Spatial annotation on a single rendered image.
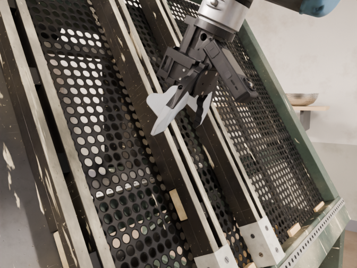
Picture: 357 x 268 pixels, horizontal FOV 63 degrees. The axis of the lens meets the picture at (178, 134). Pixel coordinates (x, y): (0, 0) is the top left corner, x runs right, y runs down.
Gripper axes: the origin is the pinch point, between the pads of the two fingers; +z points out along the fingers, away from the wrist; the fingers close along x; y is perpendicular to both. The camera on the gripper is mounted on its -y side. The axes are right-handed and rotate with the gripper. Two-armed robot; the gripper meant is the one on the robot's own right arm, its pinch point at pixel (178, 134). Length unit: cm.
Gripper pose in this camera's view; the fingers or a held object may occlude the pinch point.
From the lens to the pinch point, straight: 55.2
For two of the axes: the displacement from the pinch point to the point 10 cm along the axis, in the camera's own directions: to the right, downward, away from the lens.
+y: -7.5, -5.2, 4.0
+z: -3.9, 8.5, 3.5
